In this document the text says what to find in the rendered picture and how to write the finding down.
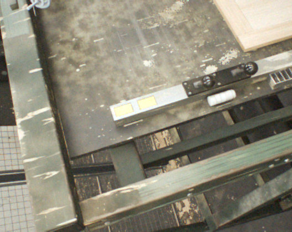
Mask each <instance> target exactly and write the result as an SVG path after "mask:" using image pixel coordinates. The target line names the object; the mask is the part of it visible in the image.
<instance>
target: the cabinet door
mask: <svg viewBox="0 0 292 232"><path fill-rule="evenodd" d="M213 1H214V4H215V6H216V7H217V9H218V10H219V11H220V13H221V15H222V16H223V18H224V19H225V22H226V24H227V25H228V27H229V28H230V30H231V32H232V33H233V35H234V36H235V38H236V40H237V42H238V43H239V45H240V46H241V48H242V50H243V51H244V52H247V51H250V50H254V49H256V48H262V47H264V46H267V45H270V44H274V43H277V42H279V41H282V40H287V39H290V38H292V0H213Z"/></svg>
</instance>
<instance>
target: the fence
mask: <svg viewBox="0 0 292 232"><path fill-rule="evenodd" d="M255 63H256V64H257V65H258V71H257V73H256V74H255V75H251V77H250V78H248V79H246V80H242V81H239V82H236V83H231V84H228V85H226V86H222V87H220V88H217V89H213V90H210V91H208V92H202V93H200V94H197V95H194V96H191V97H188V96H187V94H186V92H185V90H184V88H183V86H182V84H180V85H177V86H174V87H170V88H168V89H164V90H162V91H157V92H154V93H151V94H148V95H145V96H142V97H138V98H136V99H132V100H130V101H126V102H122V103H118V104H115V105H113V106H110V110H111V113H112V116H113V119H114V122H115V126H120V125H123V124H126V123H131V122H134V121H136V120H140V119H143V118H146V117H149V116H151V115H155V114H158V113H161V112H166V111H168V110H171V109H174V108H177V107H180V106H184V105H186V104H189V103H192V102H197V101H200V100H202V99H206V98H208V96H211V95H214V94H217V93H220V92H225V91H228V90H234V89H237V88H240V87H243V86H246V85H249V84H254V83H256V82H259V81H263V80H266V79H267V77H268V75H269V74H271V73H274V72H278V71H280V70H283V69H286V68H290V69H291V71H292V50H290V51H287V52H284V53H281V54H278V55H275V56H271V57H267V58H264V59H261V60H258V61H255ZM152 96H154V98H155V101H156V102H157V104H156V105H154V106H150V107H147V108H144V109H141V110H140V109H139V105H138V103H137V101H140V100H142V99H146V98H149V97H152ZM128 103H130V104H131V106H132V108H133V111H134V112H130V113H127V114H124V115H121V116H118V117H116V114H115V111H114V109H115V108H117V107H120V106H123V105H126V104H128Z"/></svg>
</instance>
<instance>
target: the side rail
mask: <svg viewBox="0 0 292 232"><path fill-rule="evenodd" d="M289 162H292V130H289V131H285V132H282V133H280V134H277V135H273V136H271V137H268V138H265V139H263V140H260V141H256V142H253V143H250V144H247V145H245V146H241V147H239V148H236V149H233V150H230V151H228V152H224V153H221V154H218V155H215V156H212V157H209V158H207V159H204V160H201V161H198V162H195V163H193V164H189V165H186V166H183V167H179V168H177V169H174V170H171V171H168V172H166V173H162V174H159V175H156V176H153V177H150V178H147V179H145V180H142V181H139V182H136V183H133V184H128V185H126V186H124V187H121V188H117V189H115V190H112V191H109V192H105V193H102V194H99V195H97V196H94V197H91V198H88V199H86V200H81V201H79V202H78V203H79V205H80V209H81V213H82V217H83V220H84V222H83V225H84V226H88V227H89V228H90V231H95V230H98V229H100V228H104V227H107V226H110V225H113V224H116V223H118V222H121V221H124V220H128V219H130V218H134V217H137V216H138V215H141V214H144V213H147V212H151V211H154V210H157V209H159V208H162V207H165V206H167V205H170V204H173V203H176V202H179V201H183V200H185V199H188V198H190V197H193V196H196V195H198V194H201V193H204V192H208V191H211V190H213V189H216V188H219V187H222V186H225V185H227V184H230V183H232V182H236V181H240V180H242V179H245V178H247V177H250V176H253V175H256V174H258V173H261V172H263V171H266V170H271V169H273V168H276V167H279V166H281V165H284V164H287V163H289Z"/></svg>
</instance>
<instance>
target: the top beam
mask: <svg viewBox="0 0 292 232"><path fill-rule="evenodd" d="M31 4H32V2H31V0H18V5H19V9H15V10H12V9H11V8H10V6H9V3H8V0H0V26H1V32H2V38H3V43H4V45H3V47H4V53H5V56H6V62H7V68H8V74H9V83H10V87H11V93H12V99H13V105H14V111H15V120H16V124H17V130H18V136H19V141H20V148H21V151H22V158H23V163H24V169H25V178H26V182H27V188H28V194H29V200H30V206H31V210H32V216H33V222H34V227H35V232H81V231H83V230H84V229H85V227H86V226H84V225H83V224H82V222H81V219H80V212H79V209H78V205H77V203H78V202H77V201H79V195H78V192H77V188H76V184H75V180H74V176H73V172H72V168H71V164H70V160H69V156H68V153H67V149H66V142H65V138H64V134H63V132H62V127H61V123H60V119H59V115H58V110H57V105H56V101H55V97H54V93H53V89H52V86H51V82H50V77H49V71H48V67H47V64H46V60H45V56H44V52H43V46H42V43H41V38H40V34H39V30H38V26H37V20H36V17H35V13H34V8H33V7H32V8H31V9H30V10H28V9H27V7H29V6H30V5H31Z"/></svg>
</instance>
